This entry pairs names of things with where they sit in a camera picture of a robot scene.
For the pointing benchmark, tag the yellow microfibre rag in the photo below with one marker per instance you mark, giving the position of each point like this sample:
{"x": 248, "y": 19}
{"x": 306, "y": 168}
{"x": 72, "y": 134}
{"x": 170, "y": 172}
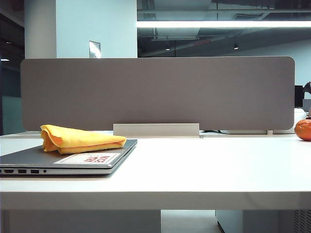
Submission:
{"x": 80, "y": 140}

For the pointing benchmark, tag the grey closed laptop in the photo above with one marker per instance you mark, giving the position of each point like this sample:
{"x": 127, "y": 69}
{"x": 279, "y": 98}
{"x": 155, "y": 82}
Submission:
{"x": 24, "y": 159}

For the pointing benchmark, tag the grey-brown fabric desk divider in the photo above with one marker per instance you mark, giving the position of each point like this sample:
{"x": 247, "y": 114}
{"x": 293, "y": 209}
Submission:
{"x": 158, "y": 92}

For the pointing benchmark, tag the white sticker with red print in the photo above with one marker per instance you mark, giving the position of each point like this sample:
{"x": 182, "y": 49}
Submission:
{"x": 73, "y": 160}

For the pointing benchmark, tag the long ceiling light strip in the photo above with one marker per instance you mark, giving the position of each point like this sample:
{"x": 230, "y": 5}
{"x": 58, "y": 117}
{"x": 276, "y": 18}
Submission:
{"x": 218, "y": 24}

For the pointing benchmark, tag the white rounded appliance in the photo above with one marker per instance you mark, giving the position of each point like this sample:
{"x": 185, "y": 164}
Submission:
{"x": 299, "y": 119}

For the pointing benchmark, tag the black computer monitor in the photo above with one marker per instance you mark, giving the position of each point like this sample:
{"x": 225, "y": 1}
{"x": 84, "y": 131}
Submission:
{"x": 298, "y": 95}

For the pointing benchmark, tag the orange mandarin fruit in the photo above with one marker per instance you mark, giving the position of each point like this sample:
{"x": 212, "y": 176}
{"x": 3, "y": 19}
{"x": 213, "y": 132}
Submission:
{"x": 304, "y": 129}

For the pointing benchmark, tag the framed wall sign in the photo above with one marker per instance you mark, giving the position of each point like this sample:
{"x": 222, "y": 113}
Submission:
{"x": 94, "y": 49}

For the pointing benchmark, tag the grey metal divider bracket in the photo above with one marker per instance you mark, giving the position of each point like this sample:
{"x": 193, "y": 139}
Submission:
{"x": 247, "y": 132}

